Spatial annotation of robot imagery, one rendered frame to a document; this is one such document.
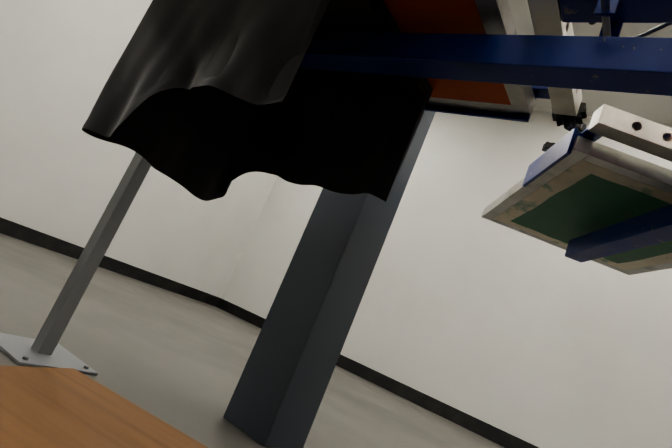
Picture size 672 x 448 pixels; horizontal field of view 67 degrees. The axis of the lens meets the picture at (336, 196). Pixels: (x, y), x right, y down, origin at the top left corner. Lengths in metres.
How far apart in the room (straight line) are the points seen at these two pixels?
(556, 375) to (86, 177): 4.20
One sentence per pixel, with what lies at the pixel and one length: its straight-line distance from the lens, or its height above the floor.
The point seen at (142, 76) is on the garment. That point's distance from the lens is 1.09.
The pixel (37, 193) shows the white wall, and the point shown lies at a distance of 4.67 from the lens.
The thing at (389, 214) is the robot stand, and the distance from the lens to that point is 1.64.
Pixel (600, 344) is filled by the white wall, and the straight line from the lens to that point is 4.59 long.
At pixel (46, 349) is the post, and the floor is 0.02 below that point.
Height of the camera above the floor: 0.37
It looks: 13 degrees up
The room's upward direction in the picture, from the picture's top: 23 degrees clockwise
